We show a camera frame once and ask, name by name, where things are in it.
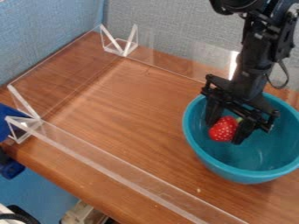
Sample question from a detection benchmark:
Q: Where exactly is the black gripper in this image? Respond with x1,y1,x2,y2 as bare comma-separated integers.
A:
200,74,280,144

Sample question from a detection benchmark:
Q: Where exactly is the red toy strawberry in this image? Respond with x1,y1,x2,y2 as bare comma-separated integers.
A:
208,115,243,142

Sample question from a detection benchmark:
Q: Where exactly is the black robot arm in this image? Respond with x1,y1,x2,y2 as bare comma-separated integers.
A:
201,0,299,144

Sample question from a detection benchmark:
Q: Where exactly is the blue plastic bowl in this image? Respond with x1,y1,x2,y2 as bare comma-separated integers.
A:
181,94,299,185

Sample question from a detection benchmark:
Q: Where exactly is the clear acrylic barrier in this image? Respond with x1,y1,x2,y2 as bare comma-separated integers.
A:
4,24,299,224

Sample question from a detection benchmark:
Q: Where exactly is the white object under table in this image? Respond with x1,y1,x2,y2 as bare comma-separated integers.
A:
60,200,108,224

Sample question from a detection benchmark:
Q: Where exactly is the blue table clamp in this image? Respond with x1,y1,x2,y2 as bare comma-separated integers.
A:
0,102,28,179

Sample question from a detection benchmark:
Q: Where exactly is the black and white object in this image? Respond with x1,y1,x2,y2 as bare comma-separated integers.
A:
0,203,41,224

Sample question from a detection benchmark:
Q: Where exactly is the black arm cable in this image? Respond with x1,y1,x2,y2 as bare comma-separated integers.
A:
265,59,291,90

